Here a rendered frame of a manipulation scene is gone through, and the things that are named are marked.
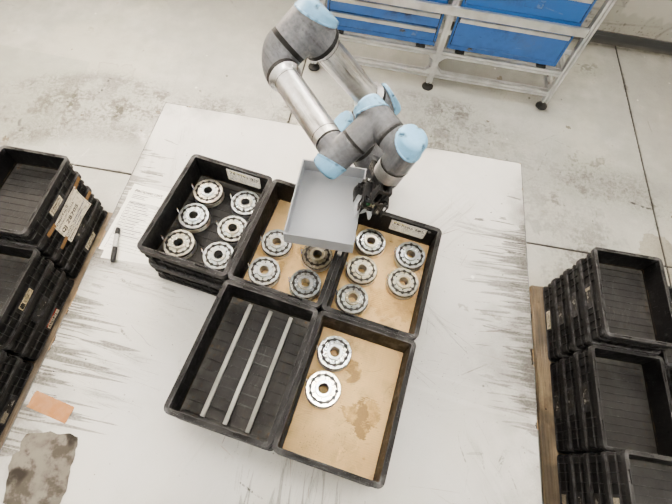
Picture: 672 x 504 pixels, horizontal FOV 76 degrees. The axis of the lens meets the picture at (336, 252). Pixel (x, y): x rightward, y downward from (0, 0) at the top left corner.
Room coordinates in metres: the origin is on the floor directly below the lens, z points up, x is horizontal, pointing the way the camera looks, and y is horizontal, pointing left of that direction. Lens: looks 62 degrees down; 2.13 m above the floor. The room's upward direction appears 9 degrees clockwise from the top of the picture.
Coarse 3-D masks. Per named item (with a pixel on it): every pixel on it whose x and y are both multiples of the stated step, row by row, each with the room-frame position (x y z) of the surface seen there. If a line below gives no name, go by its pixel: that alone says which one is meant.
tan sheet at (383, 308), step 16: (400, 240) 0.76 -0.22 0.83; (352, 256) 0.67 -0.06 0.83; (384, 256) 0.69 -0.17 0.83; (384, 272) 0.63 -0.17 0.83; (416, 272) 0.65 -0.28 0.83; (368, 288) 0.56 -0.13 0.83; (384, 288) 0.57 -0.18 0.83; (368, 304) 0.51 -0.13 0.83; (384, 304) 0.52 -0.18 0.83; (400, 304) 0.53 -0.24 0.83; (384, 320) 0.46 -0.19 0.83; (400, 320) 0.47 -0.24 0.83
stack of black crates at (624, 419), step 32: (576, 352) 0.62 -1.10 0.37; (608, 352) 0.62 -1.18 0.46; (576, 384) 0.49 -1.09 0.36; (608, 384) 0.51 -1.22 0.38; (640, 384) 0.53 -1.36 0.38; (576, 416) 0.37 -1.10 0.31; (608, 416) 0.38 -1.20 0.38; (640, 416) 0.40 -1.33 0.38; (576, 448) 0.25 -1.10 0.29; (608, 448) 0.24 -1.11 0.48; (640, 448) 0.27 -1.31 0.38
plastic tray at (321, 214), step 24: (312, 168) 0.84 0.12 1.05; (360, 168) 0.84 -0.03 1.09; (312, 192) 0.76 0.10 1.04; (336, 192) 0.77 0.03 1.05; (288, 216) 0.63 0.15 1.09; (312, 216) 0.67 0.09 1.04; (336, 216) 0.68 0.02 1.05; (288, 240) 0.58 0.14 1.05; (312, 240) 0.57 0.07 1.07; (336, 240) 0.60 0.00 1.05
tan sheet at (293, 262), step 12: (288, 204) 0.84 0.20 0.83; (276, 216) 0.78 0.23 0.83; (276, 228) 0.73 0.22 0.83; (300, 252) 0.65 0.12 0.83; (288, 264) 0.60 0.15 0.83; (300, 264) 0.61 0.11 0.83; (288, 276) 0.56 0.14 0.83; (324, 276) 0.58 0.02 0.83; (276, 288) 0.51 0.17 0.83; (288, 288) 0.52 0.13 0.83; (312, 300) 0.49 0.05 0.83
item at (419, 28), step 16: (336, 0) 2.55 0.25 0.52; (352, 0) 2.55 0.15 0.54; (432, 0) 2.56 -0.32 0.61; (448, 0) 2.56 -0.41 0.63; (336, 16) 2.55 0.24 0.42; (352, 16) 2.55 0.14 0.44; (368, 16) 2.56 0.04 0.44; (384, 16) 2.56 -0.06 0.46; (400, 16) 2.56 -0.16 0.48; (416, 16) 2.56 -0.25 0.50; (432, 16) 2.55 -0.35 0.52; (368, 32) 2.56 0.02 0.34; (384, 32) 2.56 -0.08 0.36; (400, 32) 2.56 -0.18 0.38; (416, 32) 2.56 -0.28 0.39; (432, 32) 2.55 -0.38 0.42
